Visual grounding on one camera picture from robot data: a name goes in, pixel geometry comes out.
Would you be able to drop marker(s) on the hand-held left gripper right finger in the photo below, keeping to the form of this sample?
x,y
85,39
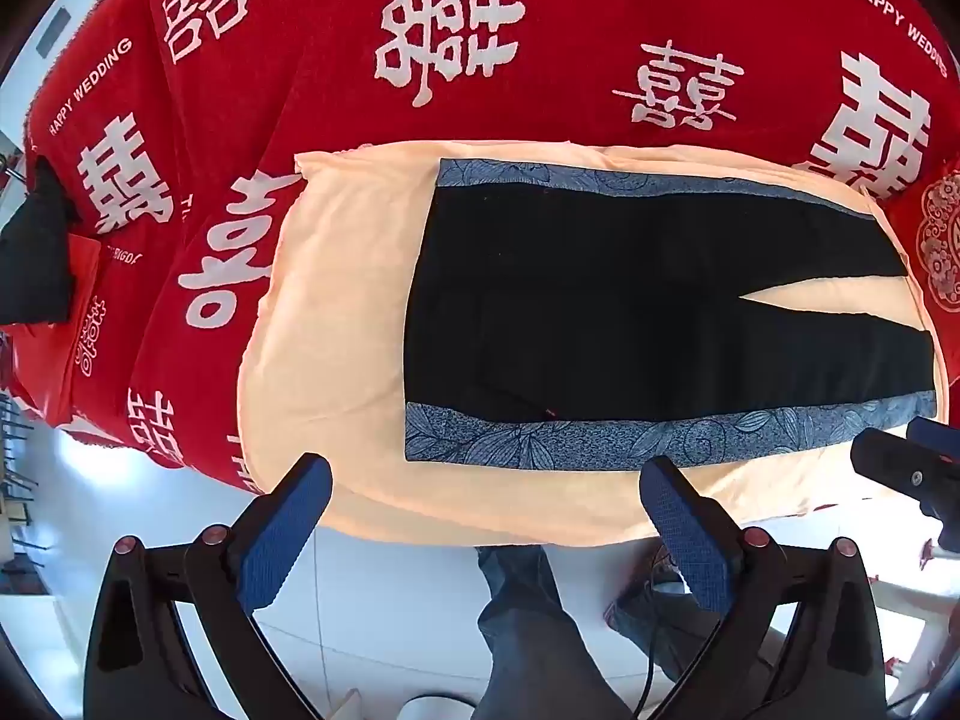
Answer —
x,y
686,540

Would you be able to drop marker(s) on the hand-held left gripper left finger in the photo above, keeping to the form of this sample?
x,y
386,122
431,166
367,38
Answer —
x,y
281,540

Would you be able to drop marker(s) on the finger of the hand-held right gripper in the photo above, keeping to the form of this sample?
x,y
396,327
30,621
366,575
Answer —
x,y
937,436
900,469

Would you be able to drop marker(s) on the black pants with floral trim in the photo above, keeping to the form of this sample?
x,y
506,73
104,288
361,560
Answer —
x,y
600,300

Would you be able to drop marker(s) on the person's leg in jeans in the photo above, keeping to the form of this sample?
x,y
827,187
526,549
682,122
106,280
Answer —
x,y
532,637
652,615

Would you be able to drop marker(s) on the peach cloth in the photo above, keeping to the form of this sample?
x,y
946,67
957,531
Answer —
x,y
337,277

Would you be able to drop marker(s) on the black metal rack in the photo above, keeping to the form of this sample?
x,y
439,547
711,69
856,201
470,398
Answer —
x,y
15,495

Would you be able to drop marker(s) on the red printed bag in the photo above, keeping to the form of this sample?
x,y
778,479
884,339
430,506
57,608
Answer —
x,y
86,315

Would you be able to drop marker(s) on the dark cloth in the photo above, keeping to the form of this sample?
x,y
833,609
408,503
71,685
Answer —
x,y
37,247

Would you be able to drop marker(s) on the red printed blanket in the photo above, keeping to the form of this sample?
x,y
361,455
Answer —
x,y
562,82

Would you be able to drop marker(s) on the grey wall panel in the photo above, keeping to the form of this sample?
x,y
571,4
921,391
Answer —
x,y
54,34

